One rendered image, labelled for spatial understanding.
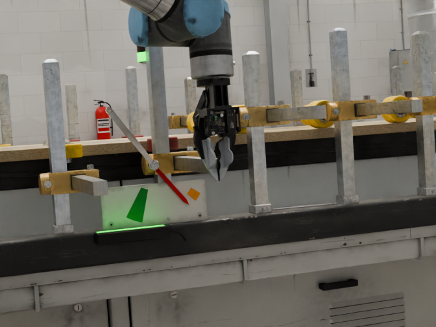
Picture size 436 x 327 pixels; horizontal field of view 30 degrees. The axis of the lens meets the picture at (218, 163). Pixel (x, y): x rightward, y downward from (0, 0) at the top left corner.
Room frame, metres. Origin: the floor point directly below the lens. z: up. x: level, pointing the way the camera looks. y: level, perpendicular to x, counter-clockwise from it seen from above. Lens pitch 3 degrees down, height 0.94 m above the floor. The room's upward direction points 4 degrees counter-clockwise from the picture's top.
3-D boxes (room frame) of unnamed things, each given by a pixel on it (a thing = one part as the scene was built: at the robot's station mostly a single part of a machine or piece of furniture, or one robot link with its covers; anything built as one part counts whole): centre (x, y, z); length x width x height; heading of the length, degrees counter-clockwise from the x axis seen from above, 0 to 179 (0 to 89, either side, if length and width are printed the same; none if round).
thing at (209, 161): (1.69, 0.01, 0.86); 0.06 x 0.03 x 0.09; 18
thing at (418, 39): (2.23, -0.57, 0.91); 0.04 x 0.04 x 0.48; 19
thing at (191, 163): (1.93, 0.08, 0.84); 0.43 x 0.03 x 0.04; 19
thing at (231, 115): (1.70, 0.00, 0.97); 0.09 x 0.08 x 0.12; 19
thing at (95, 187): (1.84, 0.31, 0.82); 0.44 x 0.03 x 0.04; 19
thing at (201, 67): (1.71, 0.00, 1.05); 0.10 x 0.09 x 0.05; 108
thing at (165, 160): (1.99, 0.12, 0.85); 0.14 x 0.06 x 0.05; 109
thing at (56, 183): (1.91, 0.35, 0.82); 0.14 x 0.06 x 0.05; 109
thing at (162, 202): (1.95, 0.16, 0.75); 0.26 x 0.01 x 0.10; 109
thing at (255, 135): (2.06, -0.10, 0.87); 0.04 x 0.04 x 0.48; 19
